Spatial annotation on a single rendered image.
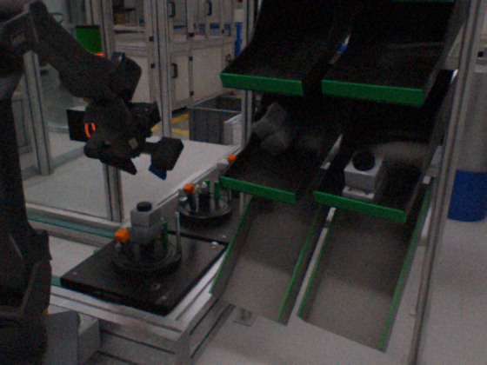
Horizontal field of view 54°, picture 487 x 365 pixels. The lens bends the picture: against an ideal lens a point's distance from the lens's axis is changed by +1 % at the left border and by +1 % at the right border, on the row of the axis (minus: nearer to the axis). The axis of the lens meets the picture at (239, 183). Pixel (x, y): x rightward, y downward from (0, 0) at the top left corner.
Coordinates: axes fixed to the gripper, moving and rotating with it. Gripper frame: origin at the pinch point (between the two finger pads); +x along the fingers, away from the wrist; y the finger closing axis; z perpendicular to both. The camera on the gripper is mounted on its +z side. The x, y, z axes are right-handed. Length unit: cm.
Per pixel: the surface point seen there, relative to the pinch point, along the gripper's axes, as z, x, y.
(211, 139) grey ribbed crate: 120, 148, 77
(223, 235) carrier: 0.6, 25.2, -9.7
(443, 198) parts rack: 3, 1, -53
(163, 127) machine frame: 73, 81, 62
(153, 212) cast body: -6.0, 6.9, -2.2
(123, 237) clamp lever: -13.8, 3.5, -1.0
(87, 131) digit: 8.2, 2.9, 19.8
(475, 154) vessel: 53, 51, -61
